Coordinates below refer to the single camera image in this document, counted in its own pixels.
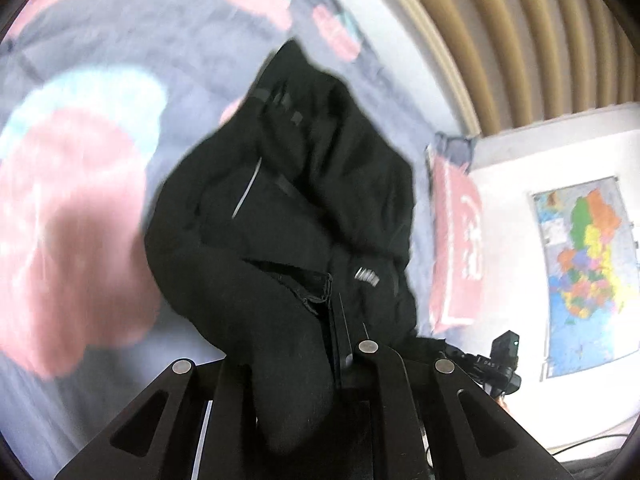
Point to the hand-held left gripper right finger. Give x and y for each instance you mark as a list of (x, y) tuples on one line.
[(385, 385)]

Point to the floral grey blanket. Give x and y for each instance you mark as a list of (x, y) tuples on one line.
[(100, 185)]

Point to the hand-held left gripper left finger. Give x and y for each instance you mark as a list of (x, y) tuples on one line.
[(225, 390)]

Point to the pink pillow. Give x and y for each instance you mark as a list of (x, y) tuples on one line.
[(457, 250)]

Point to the beige window blind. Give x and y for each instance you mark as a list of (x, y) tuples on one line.
[(525, 35)]

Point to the black hooded jacket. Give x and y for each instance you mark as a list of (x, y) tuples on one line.
[(300, 200)]

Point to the grey pillow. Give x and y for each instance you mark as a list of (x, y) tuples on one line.
[(452, 147)]

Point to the colourful wall map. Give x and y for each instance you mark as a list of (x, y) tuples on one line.
[(590, 270)]

